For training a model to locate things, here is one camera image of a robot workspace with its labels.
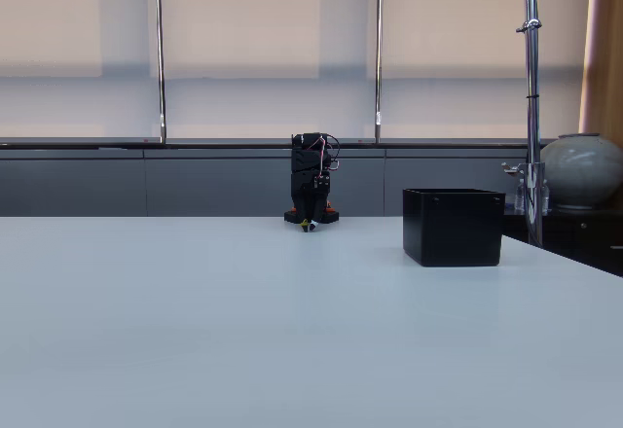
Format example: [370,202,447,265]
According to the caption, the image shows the grey window sill cabinet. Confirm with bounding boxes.
[0,136,559,219]

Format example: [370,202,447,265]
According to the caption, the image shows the red white servo cable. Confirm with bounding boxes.
[312,136,328,182]

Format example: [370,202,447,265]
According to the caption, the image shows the grey ceramic jar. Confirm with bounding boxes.
[539,132,623,211]

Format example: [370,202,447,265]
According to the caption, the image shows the dark sideboard cabinet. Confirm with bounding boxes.
[502,205,623,278]

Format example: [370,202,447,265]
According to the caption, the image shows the chrome stand pole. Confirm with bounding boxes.
[515,0,546,249]

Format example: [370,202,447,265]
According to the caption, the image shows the black orange robot base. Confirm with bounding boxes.
[283,199,341,227]

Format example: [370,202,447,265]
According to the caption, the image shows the metal pole clamp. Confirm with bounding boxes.
[501,160,546,177]

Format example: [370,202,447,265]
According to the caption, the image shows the black open box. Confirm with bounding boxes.
[401,187,507,268]

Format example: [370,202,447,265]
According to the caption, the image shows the brown wooden wall panel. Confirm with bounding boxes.
[577,0,623,150]

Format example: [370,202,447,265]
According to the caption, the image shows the black red arm cable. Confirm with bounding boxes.
[322,133,343,172]

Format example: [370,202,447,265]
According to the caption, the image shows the beige roller blind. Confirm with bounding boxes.
[0,0,161,140]
[161,0,379,140]
[381,0,593,140]

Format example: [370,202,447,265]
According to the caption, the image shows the metal window mullion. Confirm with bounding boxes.
[373,0,385,145]
[154,0,168,145]

